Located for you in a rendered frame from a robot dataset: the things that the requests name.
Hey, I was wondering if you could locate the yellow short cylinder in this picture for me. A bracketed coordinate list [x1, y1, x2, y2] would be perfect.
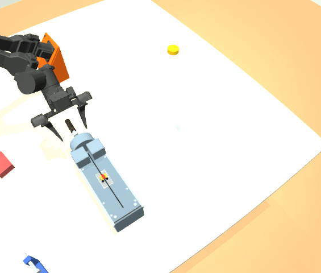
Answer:
[168, 44, 179, 55]

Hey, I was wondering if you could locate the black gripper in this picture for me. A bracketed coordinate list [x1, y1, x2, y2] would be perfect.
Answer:
[31, 83, 92, 142]

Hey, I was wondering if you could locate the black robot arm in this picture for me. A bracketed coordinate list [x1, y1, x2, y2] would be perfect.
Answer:
[0, 34, 77, 111]

